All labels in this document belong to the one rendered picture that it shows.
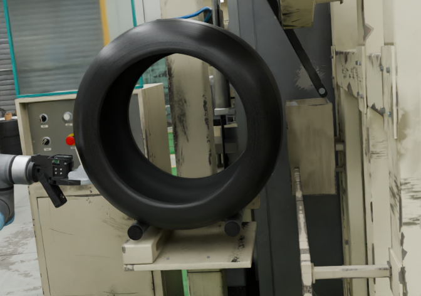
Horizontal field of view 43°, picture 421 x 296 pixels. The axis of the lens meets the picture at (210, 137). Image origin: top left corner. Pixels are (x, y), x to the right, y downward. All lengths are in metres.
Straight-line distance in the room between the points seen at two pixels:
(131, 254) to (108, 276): 0.85
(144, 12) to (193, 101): 9.10
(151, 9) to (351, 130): 9.29
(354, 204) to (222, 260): 0.51
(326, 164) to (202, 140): 0.43
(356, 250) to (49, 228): 1.30
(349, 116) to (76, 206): 1.22
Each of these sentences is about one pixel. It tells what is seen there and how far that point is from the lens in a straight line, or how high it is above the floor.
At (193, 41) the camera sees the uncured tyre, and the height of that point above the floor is 1.42.
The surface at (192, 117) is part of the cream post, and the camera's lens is 1.85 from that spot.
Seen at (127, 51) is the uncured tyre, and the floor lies 1.41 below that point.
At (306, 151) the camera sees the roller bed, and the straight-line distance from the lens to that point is 1.77.
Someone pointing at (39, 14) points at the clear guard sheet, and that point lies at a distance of 2.38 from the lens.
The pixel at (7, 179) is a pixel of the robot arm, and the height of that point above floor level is 1.06.
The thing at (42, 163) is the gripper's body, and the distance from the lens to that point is 1.72.
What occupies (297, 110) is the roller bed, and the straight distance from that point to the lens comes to 1.75.
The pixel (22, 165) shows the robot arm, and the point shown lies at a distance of 1.72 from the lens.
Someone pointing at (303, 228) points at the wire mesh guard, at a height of 1.00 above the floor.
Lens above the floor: 1.39
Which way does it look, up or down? 9 degrees down
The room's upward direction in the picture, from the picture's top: 5 degrees counter-clockwise
